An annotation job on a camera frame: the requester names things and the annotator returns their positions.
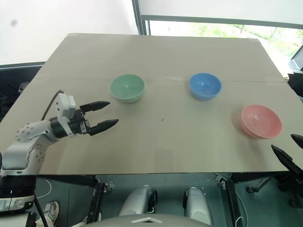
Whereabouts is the silver robot leg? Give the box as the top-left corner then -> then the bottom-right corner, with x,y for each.
117,184 -> 158,217
183,186 -> 213,226

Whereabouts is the white sneaker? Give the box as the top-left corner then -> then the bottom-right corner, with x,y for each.
35,201 -> 60,227

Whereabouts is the pink red bowl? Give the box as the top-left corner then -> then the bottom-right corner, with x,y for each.
241,104 -> 283,139

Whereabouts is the white floor cable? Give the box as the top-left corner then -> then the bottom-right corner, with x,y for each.
37,176 -> 53,199

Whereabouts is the silver robot right leg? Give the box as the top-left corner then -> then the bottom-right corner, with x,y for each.
183,186 -> 213,226

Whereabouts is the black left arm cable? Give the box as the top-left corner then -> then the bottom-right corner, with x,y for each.
41,89 -> 65,122

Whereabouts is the black table leg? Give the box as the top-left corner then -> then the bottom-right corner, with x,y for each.
85,175 -> 105,225
224,174 -> 243,227

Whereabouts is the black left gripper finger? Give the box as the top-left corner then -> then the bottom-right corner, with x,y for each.
89,119 -> 119,137
80,101 -> 111,113

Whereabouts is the silver robot left leg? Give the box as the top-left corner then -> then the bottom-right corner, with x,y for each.
117,184 -> 158,217

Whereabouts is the open laptop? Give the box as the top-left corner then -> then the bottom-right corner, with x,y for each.
286,46 -> 303,71

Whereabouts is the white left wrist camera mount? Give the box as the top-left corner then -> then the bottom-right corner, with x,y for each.
55,93 -> 77,125

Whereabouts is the grey robot torso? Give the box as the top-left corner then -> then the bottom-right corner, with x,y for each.
94,213 -> 215,227

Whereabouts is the green bowl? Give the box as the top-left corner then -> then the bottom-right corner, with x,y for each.
109,74 -> 146,104

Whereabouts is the dark window frame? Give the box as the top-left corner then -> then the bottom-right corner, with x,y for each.
131,0 -> 303,36

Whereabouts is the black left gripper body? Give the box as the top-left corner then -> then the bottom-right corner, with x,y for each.
67,107 -> 92,137

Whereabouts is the dark chair base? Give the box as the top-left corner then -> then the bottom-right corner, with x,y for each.
245,174 -> 303,209

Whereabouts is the blue bowl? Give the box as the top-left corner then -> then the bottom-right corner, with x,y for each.
189,72 -> 223,101

